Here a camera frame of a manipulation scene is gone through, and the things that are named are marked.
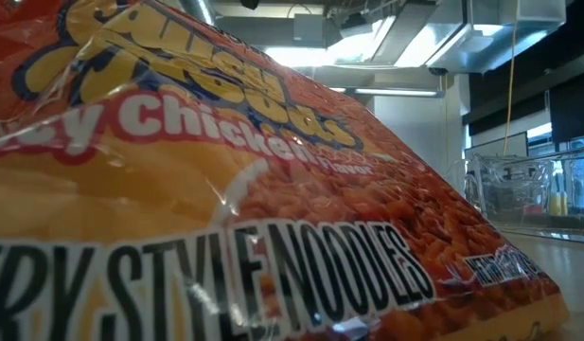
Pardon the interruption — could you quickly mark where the ceiling light tube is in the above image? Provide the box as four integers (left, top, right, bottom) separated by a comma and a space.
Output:
328, 86, 445, 99

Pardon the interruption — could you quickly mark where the grey framed wall panel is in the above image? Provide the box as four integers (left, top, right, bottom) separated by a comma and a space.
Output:
464, 131, 529, 162

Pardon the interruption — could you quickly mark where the clear plastic bin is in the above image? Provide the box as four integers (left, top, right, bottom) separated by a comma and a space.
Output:
464, 141, 584, 245
443, 158, 469, 198

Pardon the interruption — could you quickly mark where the grey ceiling box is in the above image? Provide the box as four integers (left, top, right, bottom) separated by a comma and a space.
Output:
293, 12, 329, 42

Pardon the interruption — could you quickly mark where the bright ceiling light panel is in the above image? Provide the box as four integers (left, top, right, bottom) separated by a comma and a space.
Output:
265, 45, 340, 67

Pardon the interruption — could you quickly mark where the orange spicy chicken noodle pack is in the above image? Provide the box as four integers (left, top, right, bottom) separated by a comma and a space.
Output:
0, 0, 571, 341

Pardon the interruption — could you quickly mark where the black wall screen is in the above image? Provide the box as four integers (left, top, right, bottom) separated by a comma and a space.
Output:
549, 89, 584, 143

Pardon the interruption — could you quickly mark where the round silver duct pipe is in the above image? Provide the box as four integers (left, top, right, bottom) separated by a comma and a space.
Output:
177, 0, 216, 27

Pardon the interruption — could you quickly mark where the silver ventilation duct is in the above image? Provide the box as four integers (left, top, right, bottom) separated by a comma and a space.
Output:
327, 0, 568, 75

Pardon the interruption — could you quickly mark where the thin yellow cable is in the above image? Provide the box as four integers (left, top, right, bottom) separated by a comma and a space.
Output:
503, 0, 522, 156

